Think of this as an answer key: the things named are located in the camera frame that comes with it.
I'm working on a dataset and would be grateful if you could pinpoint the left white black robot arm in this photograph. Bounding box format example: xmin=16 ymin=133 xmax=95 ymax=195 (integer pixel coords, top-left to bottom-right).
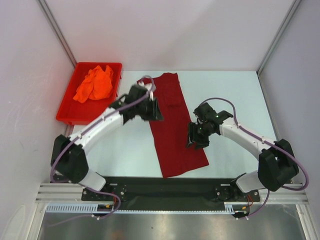
xmin=50 ymin=82 xmax=164 ymax=200

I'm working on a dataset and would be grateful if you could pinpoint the orange t shirt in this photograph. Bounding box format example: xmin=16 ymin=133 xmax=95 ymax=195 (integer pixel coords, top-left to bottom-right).
xmin=73 ymin=65 xmax=114 ymax=104

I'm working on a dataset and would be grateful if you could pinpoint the dark red t shirt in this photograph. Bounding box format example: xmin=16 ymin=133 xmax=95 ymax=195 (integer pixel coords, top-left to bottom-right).
xmin=149 ymin=73 xmax=209 ymax=178

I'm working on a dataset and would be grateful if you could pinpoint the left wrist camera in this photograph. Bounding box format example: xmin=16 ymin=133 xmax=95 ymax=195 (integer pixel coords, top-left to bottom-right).
xmin=137 ymin=75 xmax=156 ymax=101

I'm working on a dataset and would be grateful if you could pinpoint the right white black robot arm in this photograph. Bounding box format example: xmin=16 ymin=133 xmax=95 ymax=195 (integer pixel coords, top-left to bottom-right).
xmin=186 ymin=102 xmax=299 ymax=201

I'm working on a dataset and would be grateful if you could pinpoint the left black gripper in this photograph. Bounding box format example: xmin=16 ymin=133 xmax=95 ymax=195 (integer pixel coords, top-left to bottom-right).
xmin=135 ymin=97 xmax=164 ymax=122

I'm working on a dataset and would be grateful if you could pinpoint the left corner aluminium post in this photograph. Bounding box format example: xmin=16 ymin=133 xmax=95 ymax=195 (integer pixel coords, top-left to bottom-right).
xmin=36 ymin=0 xmax=77 ymax=68

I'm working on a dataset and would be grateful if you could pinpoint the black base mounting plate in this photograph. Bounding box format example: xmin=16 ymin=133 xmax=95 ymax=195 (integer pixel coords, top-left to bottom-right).
xmin=81 ymin=177 xmax=261 ymax=210

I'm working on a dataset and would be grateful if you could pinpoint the red plastic bin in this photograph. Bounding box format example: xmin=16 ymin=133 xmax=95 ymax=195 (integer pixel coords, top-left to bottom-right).
xmin=56 ymin=62 xmax=123 ymax=125

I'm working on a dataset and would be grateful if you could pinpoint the slotted grey cable duct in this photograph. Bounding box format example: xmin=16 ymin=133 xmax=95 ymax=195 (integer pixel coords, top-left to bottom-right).
xmin=45 ymin=202 xmax=249 ymax=215

